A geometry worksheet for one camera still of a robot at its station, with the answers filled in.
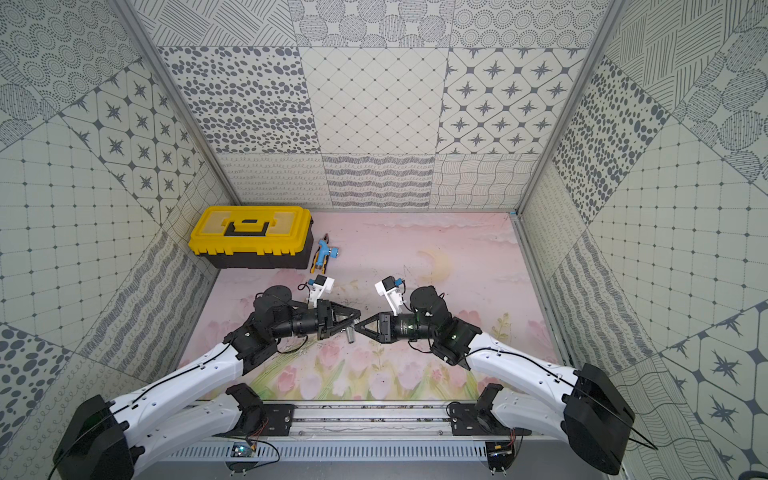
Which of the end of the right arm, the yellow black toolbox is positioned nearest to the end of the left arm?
the end of the right arm

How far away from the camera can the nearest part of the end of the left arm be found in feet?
2.14

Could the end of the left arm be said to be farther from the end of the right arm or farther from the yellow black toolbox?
the yellow black toolbox

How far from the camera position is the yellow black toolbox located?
922 millimetres

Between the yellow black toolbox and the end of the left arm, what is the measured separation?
1.05ft
